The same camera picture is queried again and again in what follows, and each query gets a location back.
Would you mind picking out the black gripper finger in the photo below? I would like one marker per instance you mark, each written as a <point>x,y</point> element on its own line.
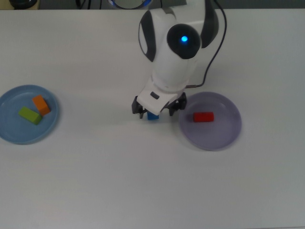
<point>179,103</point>
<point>137,107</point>

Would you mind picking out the blue block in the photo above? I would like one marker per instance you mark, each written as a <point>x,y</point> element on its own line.
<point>153,117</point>

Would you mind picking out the red cylinder block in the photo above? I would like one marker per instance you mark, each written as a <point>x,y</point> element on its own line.
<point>203,117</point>

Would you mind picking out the orange rectangular block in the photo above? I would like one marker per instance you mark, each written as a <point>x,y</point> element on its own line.
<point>41,105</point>

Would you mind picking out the green rectangular block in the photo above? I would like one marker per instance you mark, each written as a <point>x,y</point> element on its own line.
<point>29,115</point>

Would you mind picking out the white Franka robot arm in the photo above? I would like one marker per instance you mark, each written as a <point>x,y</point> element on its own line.
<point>171,66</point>

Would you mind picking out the purple plate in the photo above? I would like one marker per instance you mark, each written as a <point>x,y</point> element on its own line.
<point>209,136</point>

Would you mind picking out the blue plate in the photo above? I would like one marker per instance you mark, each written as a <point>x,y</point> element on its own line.
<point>19,133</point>

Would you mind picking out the black round object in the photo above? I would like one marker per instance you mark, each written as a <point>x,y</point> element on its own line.
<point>22,2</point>

